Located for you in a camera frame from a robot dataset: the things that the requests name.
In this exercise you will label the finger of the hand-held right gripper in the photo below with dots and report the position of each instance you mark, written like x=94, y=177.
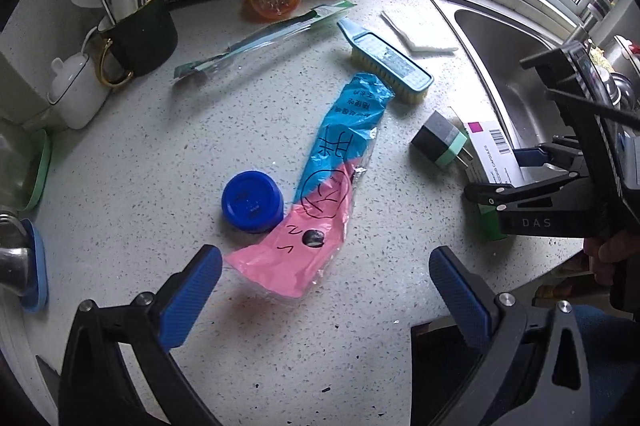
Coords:
x=530, y=157
x=520, y=195

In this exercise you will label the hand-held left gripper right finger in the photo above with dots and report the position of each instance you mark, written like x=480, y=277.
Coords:
x=460, y=293

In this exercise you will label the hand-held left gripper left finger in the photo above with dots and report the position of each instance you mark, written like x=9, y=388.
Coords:
x=192, y=291

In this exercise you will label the green white medicine box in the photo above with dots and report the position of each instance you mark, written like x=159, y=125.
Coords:
x=487, y=156

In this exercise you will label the blue bottle cap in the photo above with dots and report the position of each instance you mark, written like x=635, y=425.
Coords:
x=252, y=201

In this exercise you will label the blue scrubbing brush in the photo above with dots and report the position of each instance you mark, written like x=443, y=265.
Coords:
x=385, y=59

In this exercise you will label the pink blue plastic wrapper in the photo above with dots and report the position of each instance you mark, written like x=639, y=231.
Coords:
x=325, y=171

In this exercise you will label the person's right hand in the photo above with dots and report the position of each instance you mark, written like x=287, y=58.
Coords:
x=607, y=251

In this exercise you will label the black green charger plug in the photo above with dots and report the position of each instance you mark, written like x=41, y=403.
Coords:
x=442, y=139

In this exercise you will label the steel sink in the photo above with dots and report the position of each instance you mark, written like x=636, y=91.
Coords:
x=500, y=56

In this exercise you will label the blue saucer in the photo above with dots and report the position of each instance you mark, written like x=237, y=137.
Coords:
x=37, y=266

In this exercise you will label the steel faucet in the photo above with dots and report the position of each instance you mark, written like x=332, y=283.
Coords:
x=600, y=1

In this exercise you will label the steel teapot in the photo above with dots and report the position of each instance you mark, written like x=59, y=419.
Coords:
x=12, y=251

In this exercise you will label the green tray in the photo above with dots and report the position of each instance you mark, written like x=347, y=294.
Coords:
x=42, y=171

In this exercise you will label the white lidded pot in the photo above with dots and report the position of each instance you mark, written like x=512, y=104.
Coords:
x=75, y=86

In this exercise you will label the dark utensil mug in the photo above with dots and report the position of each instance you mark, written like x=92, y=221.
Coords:
x=142, y=36

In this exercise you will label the toothbrush package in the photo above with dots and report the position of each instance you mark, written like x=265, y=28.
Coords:
x=260, y=39

